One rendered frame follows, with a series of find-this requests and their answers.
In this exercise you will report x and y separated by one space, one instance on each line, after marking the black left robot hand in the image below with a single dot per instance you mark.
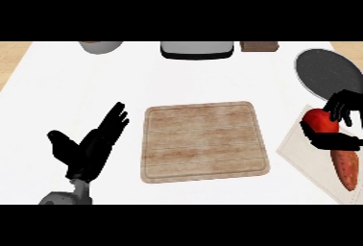
90 149

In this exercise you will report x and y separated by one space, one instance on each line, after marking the red tomato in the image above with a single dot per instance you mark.
322 121

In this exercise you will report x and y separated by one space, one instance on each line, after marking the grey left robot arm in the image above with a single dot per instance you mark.
72 195

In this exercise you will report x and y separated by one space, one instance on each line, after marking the brown wooden cutting board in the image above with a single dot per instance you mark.
202 141

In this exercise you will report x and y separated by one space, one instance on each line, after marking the pale cutting board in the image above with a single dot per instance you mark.
316 160

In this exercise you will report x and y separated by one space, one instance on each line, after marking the dark grey pan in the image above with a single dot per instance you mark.
328 72

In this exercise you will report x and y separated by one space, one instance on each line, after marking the grey pot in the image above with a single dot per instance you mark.
100 46

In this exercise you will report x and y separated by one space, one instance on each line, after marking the grey and black appliance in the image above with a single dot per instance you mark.
196 49

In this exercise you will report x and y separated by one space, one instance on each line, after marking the brown wooden block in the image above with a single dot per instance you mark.
258 46

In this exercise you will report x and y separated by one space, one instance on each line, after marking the orange sweet potato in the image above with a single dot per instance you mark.
345 168

